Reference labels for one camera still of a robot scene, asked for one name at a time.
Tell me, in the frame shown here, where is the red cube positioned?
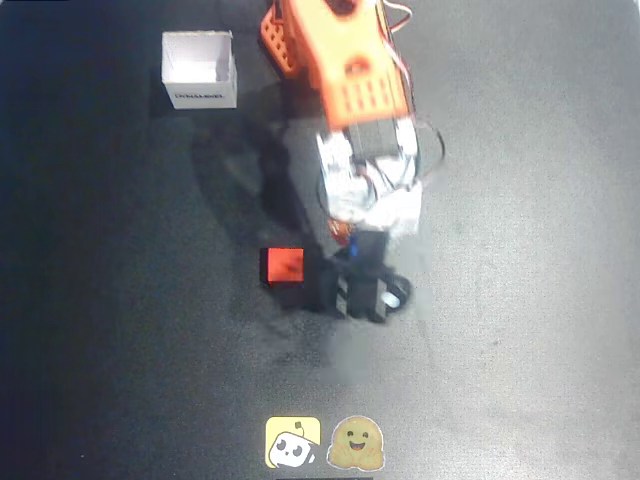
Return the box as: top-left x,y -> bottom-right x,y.
259,246 -> 306,289

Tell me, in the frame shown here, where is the white open cardboard box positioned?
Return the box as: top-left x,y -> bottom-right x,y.
160,30 -> 239,111

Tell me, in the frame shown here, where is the smiling hugging face sticker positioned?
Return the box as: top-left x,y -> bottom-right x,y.
326,415 -> 386,472

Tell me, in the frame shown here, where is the yellow robot face sticker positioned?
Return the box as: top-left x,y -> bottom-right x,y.
264,415 -> 322,470

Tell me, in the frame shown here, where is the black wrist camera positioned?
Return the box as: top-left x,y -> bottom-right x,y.
318,229 -> 415,322

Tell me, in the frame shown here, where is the black camera cable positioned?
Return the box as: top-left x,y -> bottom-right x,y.
412,117 -> 447,179

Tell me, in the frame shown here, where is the white and red servo cable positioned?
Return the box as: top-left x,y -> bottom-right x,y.
377,0 -> 417,124

